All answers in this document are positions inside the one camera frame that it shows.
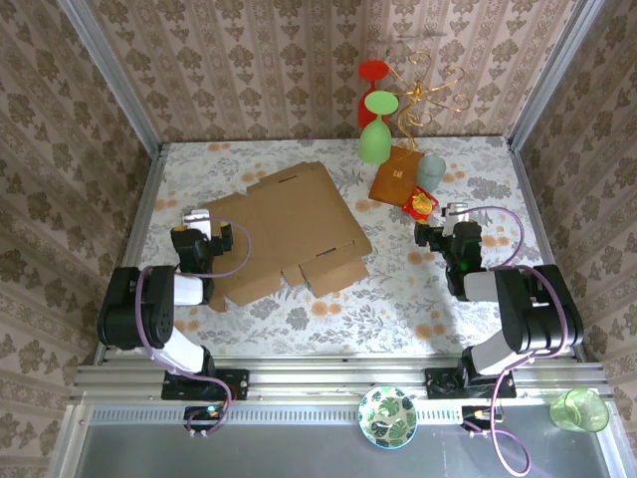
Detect brown cardboard paper box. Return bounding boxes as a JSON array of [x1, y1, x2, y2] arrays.
[[204, 161, 373, 314]]

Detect red snack packet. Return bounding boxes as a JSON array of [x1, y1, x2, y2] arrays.
[[401, 184, 439, 221]]

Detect brown flat card folder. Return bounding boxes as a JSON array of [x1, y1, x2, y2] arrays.
[[368, 144, 426, 207]]

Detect pale blue plastic tumbler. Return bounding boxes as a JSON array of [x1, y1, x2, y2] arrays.
[[416, 153, 447, 193]]

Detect green plastic wine glass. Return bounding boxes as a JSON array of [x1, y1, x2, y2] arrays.
[[358, 91, 400, 165]]

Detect floral table cloth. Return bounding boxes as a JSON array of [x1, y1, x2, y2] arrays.
[[102, 136, 573, 358]]

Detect black connector board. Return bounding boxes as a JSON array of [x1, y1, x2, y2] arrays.
[[461, 405, 504, 424], [183, 405, 225, 424]]

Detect red plastic wine glass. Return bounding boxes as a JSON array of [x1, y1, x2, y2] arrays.
[[357, 60, 390, 128]]

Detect leaf pattern bowl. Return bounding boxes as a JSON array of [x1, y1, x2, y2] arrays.
[[357, 385, 419, 451]]

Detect clear green plastic cup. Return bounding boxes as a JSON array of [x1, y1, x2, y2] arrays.
[[548, 387, 610, 432]]

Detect grey metal shelf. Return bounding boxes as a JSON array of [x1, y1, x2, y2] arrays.
[[47, 402, 637, 478]]

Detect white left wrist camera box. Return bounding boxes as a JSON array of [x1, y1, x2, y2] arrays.
[[180, 210, 211, 233]]

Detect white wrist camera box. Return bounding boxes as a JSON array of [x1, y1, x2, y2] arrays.
[[442, 201, 470, 236], [180, 210, 211, 233]]

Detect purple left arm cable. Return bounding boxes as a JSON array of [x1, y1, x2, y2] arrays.
[[136, 217, 252, 439]]

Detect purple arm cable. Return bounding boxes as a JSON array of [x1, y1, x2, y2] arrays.
[[136, 217, 252, 439], [460, 206, 568, 474]]

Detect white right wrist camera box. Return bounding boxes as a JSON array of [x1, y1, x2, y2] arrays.
[[442, 201, 470, 236]]

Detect aluminium side rail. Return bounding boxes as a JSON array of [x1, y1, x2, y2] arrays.
[[505, 136, 588, 362], [94, 142, 168, 364]]

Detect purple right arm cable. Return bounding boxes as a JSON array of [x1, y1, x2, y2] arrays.
[[460, 206, 568, 474]]

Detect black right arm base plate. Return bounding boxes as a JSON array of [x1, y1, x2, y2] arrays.
[[425, 365, 518, 400]]

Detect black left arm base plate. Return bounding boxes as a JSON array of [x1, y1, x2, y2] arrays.
[[160, 367, 250, 402]]

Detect gold wire glass rack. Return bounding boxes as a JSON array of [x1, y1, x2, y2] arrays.
[[385, 51, 472, 150]]

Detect aluminium frame post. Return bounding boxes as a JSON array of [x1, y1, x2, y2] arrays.
[[57, 0, 163, 148], [508, 0, 606, 145]]

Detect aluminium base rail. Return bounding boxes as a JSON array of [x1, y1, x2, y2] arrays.
[[69, 361, 611, 402]]

